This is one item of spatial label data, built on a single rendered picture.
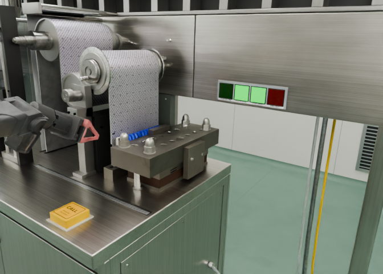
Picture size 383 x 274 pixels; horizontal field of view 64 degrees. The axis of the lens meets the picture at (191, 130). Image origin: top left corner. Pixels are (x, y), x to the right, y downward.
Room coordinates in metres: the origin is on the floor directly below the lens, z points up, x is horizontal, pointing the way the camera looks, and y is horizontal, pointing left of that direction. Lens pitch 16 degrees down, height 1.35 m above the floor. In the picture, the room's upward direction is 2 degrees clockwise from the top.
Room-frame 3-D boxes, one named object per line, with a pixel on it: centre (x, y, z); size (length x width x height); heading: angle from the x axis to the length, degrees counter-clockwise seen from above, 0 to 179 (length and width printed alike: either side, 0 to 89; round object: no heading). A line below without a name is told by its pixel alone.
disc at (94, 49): (0.98, 0.31, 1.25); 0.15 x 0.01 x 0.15; 56
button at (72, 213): (0.70, 0.31, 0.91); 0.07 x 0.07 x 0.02; 56
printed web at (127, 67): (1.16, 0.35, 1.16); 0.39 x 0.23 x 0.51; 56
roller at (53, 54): (1.23, 0.45, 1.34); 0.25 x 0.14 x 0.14; 146
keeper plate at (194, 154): (0.98, -0.01, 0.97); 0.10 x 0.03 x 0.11; 146
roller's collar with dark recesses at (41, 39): (1.10, 0.53, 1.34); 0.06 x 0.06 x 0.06; 56
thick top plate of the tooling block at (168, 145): (1.02, 0.07, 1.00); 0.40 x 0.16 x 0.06; 146
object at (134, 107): (1.05, 0.19, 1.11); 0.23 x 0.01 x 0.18; 146
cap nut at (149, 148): (0.86, 0.12, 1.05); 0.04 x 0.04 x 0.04
